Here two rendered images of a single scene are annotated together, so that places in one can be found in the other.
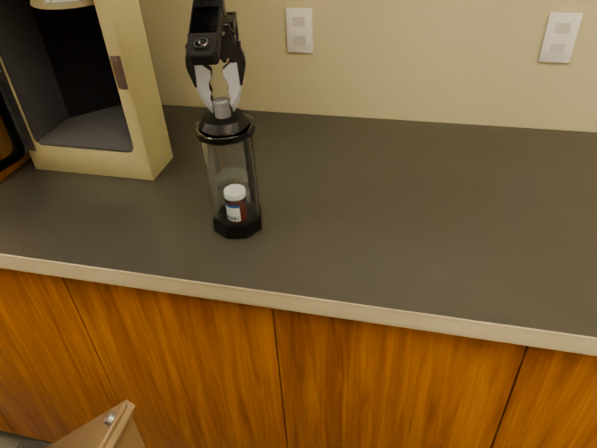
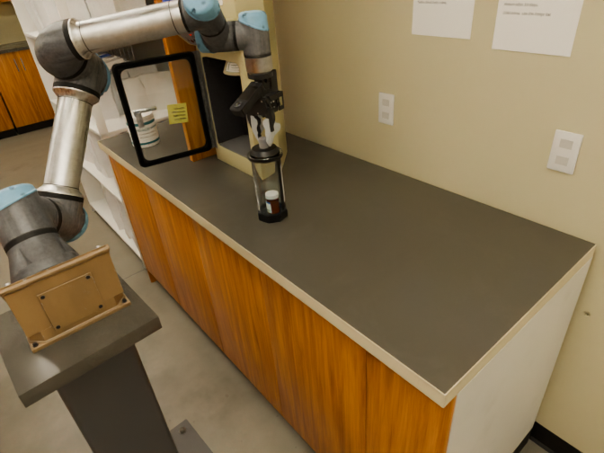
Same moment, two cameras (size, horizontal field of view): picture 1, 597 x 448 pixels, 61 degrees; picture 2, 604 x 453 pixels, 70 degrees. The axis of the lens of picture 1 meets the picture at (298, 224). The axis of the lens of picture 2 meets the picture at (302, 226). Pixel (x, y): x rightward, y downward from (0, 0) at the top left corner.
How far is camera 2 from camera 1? 0.72 m
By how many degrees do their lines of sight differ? 31
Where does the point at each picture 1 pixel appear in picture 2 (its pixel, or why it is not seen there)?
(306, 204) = (317, 217)
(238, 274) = (244, 238)
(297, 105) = (381, 160)
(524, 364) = (368, 362)
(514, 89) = (528, 186)
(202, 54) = (235, 111)
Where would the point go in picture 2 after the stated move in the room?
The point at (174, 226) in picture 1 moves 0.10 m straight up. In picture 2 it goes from (244, 205) to (239, 180)
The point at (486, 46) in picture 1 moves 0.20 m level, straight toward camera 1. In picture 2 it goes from (507, 146) to (463, 165)
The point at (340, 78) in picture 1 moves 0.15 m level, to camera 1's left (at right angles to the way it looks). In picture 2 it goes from (408, 147) to (371, 141)
